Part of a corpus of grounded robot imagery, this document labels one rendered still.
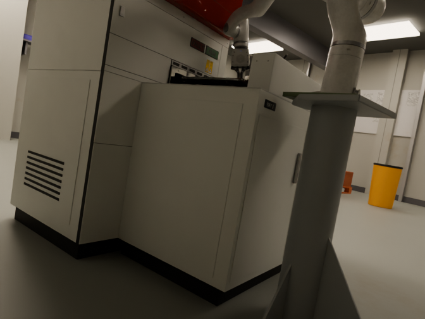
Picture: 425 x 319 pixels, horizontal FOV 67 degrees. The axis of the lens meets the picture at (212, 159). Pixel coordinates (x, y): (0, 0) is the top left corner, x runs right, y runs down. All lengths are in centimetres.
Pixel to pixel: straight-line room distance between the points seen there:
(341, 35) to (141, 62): 85
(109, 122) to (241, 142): 60
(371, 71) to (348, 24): 716
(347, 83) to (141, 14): 92
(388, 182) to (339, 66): 460
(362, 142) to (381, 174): 248
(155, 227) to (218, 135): 49
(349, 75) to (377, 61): 721
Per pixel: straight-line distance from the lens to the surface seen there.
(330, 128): 119
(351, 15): 129
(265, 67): 124
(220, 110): 123
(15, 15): 684
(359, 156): 813
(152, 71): 161
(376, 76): 836
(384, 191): 577
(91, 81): 151
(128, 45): 153
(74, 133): 156
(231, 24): 185
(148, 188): 146
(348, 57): 126
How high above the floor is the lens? 62
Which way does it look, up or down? 4 degrees down
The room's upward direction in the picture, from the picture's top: 10 degrees clockwise
